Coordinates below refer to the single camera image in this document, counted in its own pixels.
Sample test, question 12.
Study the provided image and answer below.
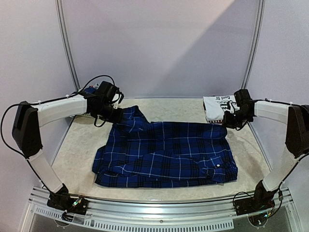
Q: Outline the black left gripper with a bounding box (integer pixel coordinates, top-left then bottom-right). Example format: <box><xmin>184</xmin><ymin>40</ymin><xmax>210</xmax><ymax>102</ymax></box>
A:
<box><xmin>95</xmin><ymin>102</ymin><xmax>124</xmax><ymax>124</ymax></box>

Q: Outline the blue plaid flannel shirt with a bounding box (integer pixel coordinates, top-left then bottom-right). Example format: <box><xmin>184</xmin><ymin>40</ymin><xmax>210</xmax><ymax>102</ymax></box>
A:
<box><xmin>92</xmin><ymin>106</ymin><xmax>238</xmax><ymax>189</ymax></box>

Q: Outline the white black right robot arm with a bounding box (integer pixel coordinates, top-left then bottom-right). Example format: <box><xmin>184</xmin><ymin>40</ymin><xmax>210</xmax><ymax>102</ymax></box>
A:
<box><xmin>223</xmin><ymin>100</ymin><xmax>309</xmax><ymax>192</ymax></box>

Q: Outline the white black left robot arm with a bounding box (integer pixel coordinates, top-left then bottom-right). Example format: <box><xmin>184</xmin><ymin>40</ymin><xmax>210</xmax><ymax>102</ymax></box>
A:
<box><xmin>12</xmin><ymin>94</ymin><xmax>124</xmax><ymax>210</ymax></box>

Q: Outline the folded red white shirt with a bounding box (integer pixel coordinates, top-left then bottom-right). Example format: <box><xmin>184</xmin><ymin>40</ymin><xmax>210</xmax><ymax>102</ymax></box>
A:
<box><xmin>207</xmin><ymin>119</ymin><xmax>223</xmax><ymax>124</ymax></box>

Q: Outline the solid blue garment in basket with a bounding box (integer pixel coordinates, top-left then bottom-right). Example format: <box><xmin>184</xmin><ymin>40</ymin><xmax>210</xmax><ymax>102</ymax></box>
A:
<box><xmin>82</xmin><ymin>85</ymin><xmax>98</xmax><ymax>94</ymax></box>

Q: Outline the folded white cartoon t-shirt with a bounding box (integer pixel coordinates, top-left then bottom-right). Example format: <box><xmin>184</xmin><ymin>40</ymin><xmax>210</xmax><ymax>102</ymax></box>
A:
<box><xmin>203</xmin><ymin>95</ymin><xmax>239</xmax><ymax>121</ymax></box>

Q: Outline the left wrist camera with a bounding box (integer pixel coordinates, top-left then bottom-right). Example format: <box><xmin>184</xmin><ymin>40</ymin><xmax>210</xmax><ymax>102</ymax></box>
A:
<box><xmin>95</xmin><ymin>81</ymin><xmax>120</xmax><ymax>104</ymax></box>

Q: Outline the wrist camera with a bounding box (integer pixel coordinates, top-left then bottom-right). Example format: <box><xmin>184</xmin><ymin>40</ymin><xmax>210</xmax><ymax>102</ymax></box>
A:
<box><xmin>95</xmin><ymin>81</ymin><xmax>120</xmax><ymax>104</ymax></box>
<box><xmin>234</xmin><ymin>89</ymin><xmax>252</xmax><ymax>107</ymax></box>

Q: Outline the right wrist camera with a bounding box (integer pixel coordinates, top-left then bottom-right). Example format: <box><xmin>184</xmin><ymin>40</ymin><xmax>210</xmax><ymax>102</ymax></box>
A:
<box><xmin>234</xmin><ymin>89</ymin><xmax>252</xmax><ymax>107</ymax></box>

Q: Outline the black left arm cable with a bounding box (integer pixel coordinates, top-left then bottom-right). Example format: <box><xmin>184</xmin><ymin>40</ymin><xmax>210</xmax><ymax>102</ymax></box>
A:
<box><xmin>0</xmin><ymin>74</ymin><xmax>125</xmax><ymax>191</ymax></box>

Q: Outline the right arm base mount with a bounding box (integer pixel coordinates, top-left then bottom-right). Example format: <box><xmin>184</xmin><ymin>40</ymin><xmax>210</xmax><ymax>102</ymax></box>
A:
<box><xmin>232</xmin><ymin>180</ymin><xmax>283</xmax><ymax>218</ymax></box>

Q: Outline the aluminium front rail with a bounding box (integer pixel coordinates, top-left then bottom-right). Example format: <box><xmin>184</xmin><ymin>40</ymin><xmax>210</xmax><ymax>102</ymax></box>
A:
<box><xmin>20</xmin><ymin>187</ymin><xmax>302</xmax><ymax>232</ymax></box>

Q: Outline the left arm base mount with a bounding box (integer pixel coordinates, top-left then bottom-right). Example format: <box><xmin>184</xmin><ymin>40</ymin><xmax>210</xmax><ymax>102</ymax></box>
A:
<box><xmin>47</xmin><ymin>184</ymin><xmax>89</xmax><ymax>215</ymax></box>

